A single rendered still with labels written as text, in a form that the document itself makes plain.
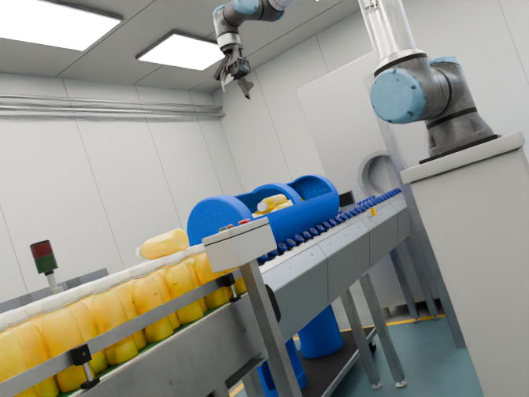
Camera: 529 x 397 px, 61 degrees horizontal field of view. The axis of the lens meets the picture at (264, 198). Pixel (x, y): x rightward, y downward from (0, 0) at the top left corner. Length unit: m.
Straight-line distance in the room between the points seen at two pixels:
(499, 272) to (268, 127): 6.27
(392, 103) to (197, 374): 0.87
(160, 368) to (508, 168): 1.00
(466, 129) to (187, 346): 0.96
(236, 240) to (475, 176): 0.67
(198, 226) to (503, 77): 5.27
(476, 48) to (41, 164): 5.33
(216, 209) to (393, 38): 0.82
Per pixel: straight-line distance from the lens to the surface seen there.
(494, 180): 1.36
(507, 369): 1.51
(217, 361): 1.25
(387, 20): 1.37
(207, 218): 1.69
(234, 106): 7.78
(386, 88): 1.31
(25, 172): 5.24
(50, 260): 1.64
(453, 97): 1.43
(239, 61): 1.87
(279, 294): 1.68
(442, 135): 1.44
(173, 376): 1.14
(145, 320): 1.12
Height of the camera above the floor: 1.11
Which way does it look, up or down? 2 degrees up
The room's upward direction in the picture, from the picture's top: 19 degrees counter-clockwise
